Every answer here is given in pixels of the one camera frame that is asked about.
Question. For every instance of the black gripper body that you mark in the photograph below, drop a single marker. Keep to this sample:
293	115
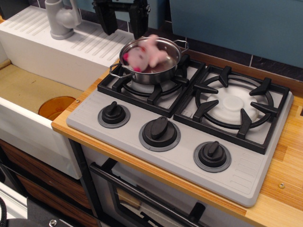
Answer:
116	5

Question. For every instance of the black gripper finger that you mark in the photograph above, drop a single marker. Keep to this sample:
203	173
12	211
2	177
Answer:
106	16
139	14

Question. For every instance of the pink stuffed pig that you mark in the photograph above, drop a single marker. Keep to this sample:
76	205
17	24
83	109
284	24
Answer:
145	55

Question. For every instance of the stainless steel pan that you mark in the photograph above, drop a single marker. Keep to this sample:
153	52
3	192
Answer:
152	76

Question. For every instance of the grey toy faucet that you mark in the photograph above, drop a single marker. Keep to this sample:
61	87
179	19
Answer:
62	21

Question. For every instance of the white sink unit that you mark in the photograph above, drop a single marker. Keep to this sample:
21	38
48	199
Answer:
34	68

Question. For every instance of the black left burner grate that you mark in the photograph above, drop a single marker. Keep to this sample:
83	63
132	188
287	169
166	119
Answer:
163	98

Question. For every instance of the black burner grate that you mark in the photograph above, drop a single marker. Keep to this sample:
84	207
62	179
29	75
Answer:
243	110
163	98

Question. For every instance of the black left stove knob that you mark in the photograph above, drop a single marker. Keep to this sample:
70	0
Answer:
113	116

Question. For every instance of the black stove knob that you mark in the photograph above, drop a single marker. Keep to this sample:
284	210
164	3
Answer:
160	135
212	157
113	116

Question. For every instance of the orange plastic bowl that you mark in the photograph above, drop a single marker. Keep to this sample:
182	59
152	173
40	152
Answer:
52	108

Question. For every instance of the black middle stove knob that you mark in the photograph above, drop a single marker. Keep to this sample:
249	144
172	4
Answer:
160	135

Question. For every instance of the teal cabinet right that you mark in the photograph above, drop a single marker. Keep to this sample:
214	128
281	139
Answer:
272	29

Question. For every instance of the black right burner grate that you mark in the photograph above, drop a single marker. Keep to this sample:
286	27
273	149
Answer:
243	110

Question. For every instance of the grey toy stove top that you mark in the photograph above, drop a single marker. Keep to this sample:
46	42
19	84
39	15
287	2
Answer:
240	182

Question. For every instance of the black right stove knob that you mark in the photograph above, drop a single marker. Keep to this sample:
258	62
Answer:
212	157

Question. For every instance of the wooden drawer front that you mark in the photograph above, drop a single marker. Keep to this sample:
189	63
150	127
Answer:
44	184

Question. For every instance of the oven door with handle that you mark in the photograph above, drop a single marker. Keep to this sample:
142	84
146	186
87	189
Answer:
105	171

